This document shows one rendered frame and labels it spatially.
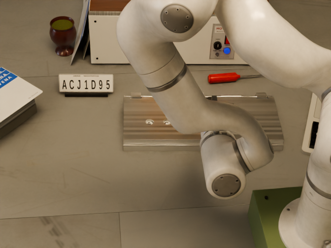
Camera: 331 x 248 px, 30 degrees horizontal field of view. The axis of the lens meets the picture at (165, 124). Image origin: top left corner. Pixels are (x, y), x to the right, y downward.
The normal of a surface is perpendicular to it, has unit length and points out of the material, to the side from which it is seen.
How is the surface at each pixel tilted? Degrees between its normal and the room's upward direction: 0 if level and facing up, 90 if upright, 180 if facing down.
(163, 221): 0
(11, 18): 0
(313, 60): 55
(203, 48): 90
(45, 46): 0
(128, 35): 84
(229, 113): 13
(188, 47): 90
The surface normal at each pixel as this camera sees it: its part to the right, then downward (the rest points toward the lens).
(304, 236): -0.80, 0.43
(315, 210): -0.64, 0.54
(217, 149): -0.32, -0.80
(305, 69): 0.39, 0.43
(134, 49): -0.37, 0.67
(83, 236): 0.04, -0.71
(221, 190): 0.03, 0.55
